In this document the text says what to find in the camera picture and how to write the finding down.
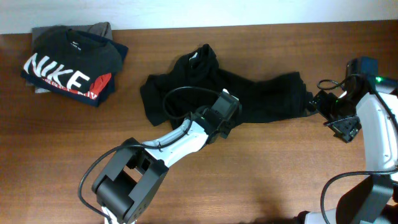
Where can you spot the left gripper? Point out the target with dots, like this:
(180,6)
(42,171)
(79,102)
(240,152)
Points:
(227,126)

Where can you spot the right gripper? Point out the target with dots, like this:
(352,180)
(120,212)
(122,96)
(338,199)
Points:
(346,131)

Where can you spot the black t-shirt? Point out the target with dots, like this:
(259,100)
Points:
(197,77)

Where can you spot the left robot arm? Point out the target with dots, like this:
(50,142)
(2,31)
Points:
(131,178)

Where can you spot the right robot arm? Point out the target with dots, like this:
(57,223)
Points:
(368,105)

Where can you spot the red folded shirt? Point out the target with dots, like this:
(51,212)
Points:
(95,89)

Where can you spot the navy folded shirt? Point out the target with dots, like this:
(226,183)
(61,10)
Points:
(75,64)

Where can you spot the black Nike folded shirt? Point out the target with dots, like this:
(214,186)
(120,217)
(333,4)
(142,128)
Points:
(74,62)

